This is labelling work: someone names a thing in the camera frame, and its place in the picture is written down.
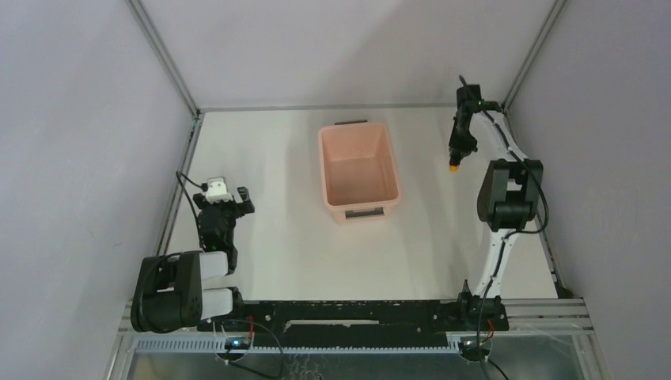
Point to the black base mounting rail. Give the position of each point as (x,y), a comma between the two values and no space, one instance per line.
(360,324)

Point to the left controller board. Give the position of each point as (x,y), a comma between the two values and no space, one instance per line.
(237,344)

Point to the pink plastic bin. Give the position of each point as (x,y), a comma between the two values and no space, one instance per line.
(359,174)

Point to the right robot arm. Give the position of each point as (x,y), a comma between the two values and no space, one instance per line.
(508,199)

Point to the right controller board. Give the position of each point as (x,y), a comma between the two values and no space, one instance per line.
(472,344)

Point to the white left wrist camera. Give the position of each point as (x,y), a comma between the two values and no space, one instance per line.
(217,190)

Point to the controller board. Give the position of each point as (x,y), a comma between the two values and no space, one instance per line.
(472,344)
(237,344)

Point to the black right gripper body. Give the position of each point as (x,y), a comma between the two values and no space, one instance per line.
(460,138)

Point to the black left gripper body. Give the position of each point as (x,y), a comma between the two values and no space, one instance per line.
(223,205)

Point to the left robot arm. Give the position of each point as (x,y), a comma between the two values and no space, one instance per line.
(170,294)

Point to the aluminium frame right rail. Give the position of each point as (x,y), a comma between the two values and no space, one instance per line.
(560,289)

